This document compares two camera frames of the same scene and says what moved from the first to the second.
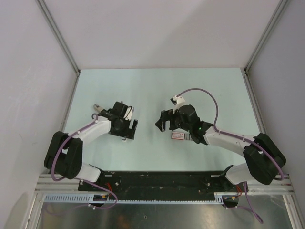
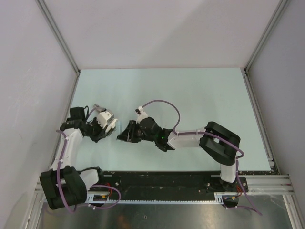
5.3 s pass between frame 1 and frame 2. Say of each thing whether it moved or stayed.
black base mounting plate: stayed
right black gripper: moved
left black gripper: moved
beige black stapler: stayed
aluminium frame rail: stayed
